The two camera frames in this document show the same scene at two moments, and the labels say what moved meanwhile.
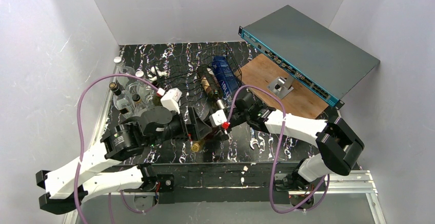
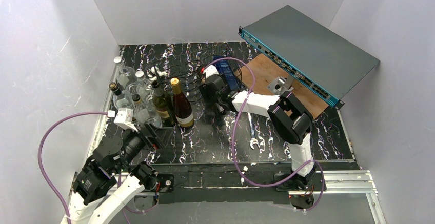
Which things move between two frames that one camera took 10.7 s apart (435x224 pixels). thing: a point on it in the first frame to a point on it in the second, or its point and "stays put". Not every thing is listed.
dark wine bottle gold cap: (196, 146) to (183, 113)
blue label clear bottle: (225, 76) stays put
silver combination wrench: (253, 140) stays put
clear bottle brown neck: (138, 108) stays put
